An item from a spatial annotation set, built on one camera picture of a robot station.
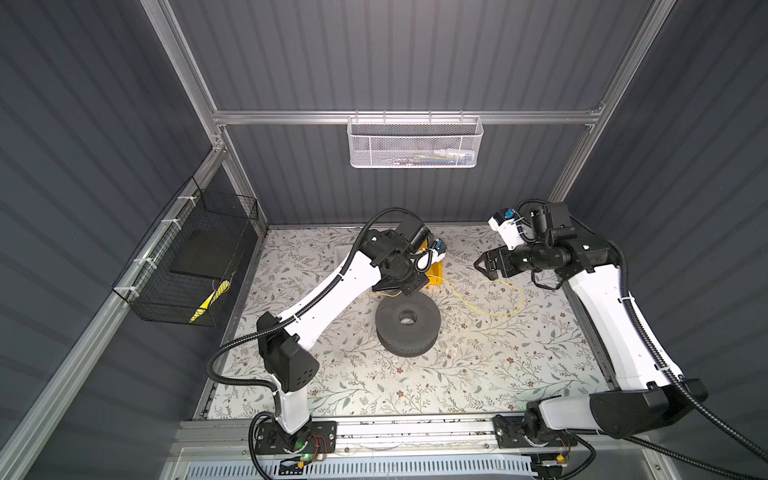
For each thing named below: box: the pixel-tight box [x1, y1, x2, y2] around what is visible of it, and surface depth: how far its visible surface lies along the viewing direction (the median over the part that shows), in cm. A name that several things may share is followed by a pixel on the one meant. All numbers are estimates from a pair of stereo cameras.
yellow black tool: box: [189, 280, 231, 323], surface depth 70 cm
